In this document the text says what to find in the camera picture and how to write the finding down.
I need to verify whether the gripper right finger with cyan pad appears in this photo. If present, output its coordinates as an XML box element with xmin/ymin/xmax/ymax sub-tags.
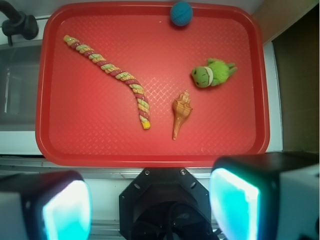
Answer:
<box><xmin>209</xmin><ymin>152</ymin><xmax>320</xmax><ymax>240</ymax></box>

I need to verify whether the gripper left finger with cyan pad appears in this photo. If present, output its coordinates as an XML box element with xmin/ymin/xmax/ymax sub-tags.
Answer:
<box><xmin>0</xmin><ymin>170</ymin><xmax>92</xmax><ymax>240</ymax></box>

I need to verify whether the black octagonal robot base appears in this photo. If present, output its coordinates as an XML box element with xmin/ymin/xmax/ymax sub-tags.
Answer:
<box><xmin>119</xmin><ymin>168</ymin><xmax>218</xmax><ymax>240</ymax></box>

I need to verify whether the orange conch seashell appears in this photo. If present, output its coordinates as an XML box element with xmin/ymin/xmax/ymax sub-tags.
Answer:
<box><xmin>172</xmin><ymin>90</ymin><xmax>193</xmax><ymax>141</ymax></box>

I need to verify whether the green plush frog toy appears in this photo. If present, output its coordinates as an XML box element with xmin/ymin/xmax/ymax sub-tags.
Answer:
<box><xmin>191</xmin><ymin>58</ymin><xmax>238</xmax><ymax>88</ymax></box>

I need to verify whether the red plastic tray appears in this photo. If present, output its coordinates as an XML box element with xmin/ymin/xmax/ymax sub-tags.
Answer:
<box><xmin>35</xmin><ymin>2</ymin><xmax>270</xmax><ymax>168</ymax></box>

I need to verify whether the stainless steel sink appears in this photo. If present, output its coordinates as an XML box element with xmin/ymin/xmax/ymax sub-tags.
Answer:
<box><xmin>0</xmin><ymin>40</ymin><xmax>42</xmax><ymax>132</ymax></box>

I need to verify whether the blue knitted ball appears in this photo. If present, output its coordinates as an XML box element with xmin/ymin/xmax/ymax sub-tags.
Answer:
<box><xmin>170</xmin><ymin>1</ymin><xmax>193</xmax><ymax>27</ymax></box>

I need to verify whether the multicolored twisted rope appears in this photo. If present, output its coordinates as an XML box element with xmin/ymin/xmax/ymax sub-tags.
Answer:
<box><xmin>63</xmin><ymin>34</ymin><xmax>152</xmax><ymax>130</ymax></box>

